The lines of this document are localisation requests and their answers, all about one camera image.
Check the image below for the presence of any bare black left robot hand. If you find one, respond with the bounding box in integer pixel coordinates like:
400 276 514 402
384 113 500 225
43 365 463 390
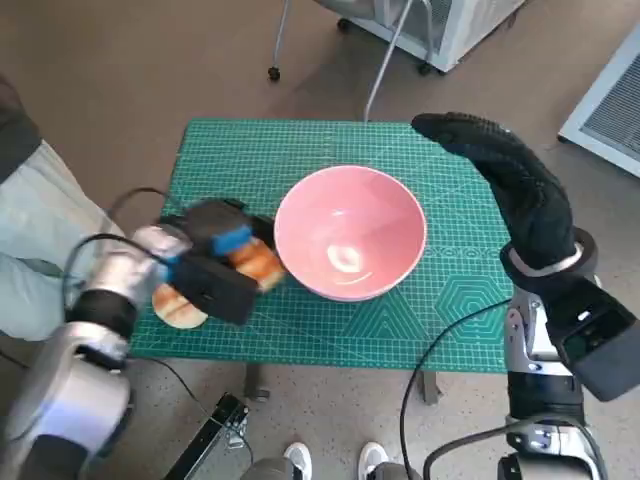
186 197 279 259

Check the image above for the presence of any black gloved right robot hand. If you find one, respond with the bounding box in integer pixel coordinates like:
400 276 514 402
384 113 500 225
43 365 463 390
410 111 574 275

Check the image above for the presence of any oblong toy bread loaf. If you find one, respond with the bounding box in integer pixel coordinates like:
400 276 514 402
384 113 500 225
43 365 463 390
227 234 286 294

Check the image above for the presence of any pink bowl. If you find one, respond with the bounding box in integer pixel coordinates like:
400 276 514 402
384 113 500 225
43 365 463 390
273 166 428 302

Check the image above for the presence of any round toy bread bun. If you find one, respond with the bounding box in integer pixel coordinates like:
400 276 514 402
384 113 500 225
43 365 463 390
151 282 209 330

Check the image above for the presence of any white louvred panel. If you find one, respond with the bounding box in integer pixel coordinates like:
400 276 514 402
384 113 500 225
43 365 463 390
558 22 640 179

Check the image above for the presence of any green cutting mat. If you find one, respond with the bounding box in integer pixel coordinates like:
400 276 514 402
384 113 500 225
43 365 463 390
130 117 516 375

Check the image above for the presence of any grey table leg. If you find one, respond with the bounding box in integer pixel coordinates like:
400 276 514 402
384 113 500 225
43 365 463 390
243 362 271 401
418 370 441 405

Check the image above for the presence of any person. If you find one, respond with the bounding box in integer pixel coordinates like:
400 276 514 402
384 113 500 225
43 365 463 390
0 74 126 341

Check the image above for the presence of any white vented cabinet on casters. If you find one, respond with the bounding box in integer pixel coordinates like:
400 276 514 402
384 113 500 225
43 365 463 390
337 0 526 76

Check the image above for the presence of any grey chair with casters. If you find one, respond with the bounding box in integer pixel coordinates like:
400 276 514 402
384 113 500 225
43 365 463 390
266 0 444 123

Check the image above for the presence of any white shoe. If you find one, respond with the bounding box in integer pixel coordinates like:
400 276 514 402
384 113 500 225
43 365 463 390
283 441 314 480
359 441 391 471

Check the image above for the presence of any grey rounded leg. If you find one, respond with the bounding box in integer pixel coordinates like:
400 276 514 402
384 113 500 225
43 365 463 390
372 460 421 480
239 455 299 480

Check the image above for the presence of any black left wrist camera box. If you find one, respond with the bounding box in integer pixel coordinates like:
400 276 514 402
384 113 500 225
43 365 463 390
169 247 259 326

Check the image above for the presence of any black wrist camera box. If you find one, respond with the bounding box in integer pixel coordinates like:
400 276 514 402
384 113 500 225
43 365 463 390
544 279 640 401
169 247 259 326

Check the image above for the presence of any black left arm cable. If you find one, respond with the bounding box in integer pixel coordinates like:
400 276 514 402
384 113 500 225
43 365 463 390
63 187 169 301

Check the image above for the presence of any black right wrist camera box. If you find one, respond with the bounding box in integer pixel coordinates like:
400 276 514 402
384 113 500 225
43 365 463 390
544 279 640 401

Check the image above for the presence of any thin black cable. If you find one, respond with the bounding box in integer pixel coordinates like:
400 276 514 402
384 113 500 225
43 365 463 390
127 355 224 429

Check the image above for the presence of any black metal frame with caster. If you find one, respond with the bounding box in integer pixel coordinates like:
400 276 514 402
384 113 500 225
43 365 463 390
162 391 253 480

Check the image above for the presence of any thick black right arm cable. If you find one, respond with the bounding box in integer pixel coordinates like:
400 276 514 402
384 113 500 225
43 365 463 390
422 417 599 480

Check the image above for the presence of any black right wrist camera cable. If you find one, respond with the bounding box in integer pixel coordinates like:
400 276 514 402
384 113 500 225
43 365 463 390
399 298 514 480

